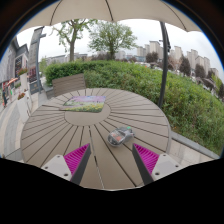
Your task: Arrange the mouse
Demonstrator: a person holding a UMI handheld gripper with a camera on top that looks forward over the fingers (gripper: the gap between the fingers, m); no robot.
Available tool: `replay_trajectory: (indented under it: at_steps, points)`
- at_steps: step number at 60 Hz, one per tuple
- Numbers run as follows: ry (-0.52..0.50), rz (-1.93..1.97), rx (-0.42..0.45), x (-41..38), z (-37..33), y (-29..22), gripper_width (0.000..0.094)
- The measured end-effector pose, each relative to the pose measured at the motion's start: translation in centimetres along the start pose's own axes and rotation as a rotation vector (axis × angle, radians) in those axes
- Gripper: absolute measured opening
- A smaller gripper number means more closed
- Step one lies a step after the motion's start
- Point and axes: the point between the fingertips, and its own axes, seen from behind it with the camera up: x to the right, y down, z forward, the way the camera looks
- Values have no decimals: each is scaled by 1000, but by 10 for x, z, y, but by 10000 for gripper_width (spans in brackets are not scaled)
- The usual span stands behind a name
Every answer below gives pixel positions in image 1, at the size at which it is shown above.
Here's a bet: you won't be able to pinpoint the green hedge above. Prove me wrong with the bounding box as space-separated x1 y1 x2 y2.
44 59 224 156

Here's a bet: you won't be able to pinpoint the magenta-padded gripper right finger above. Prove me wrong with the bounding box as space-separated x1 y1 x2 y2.
131 142 183 186

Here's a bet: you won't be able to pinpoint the thin-crowned tree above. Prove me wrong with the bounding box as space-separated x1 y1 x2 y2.
51 18 98 63

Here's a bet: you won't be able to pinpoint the transparent grey computer mouse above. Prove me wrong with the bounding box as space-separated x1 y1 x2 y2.
107 126 136 148

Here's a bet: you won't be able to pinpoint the grey storefront building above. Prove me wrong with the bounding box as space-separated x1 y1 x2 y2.
0 36 30 101

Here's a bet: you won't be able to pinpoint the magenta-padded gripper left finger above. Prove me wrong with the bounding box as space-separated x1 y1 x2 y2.
42 143 93 186

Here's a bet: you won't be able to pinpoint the dark curved umbrella pole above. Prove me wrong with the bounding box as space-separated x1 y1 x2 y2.
157 21 172 109

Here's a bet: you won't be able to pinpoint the flower-print mouse pad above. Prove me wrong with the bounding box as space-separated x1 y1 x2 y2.
59 95 107 114

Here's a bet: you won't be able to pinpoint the beige umbrella canopy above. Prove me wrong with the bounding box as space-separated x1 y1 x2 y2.
18 0 203 34

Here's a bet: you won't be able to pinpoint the round leafy tree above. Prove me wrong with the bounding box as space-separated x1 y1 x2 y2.
88 20 138 61

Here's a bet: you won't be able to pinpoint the low white flower planter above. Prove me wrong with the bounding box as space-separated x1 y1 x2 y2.
16 92 33 123

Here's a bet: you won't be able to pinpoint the distant apartment buildings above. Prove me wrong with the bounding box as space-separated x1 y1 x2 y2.
136 40 219 79

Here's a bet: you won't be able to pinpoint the tall white flower planter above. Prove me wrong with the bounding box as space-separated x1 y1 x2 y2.
16 67 30 94

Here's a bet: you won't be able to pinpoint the brown slatted chair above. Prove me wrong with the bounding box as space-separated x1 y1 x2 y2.
51 73 87 98

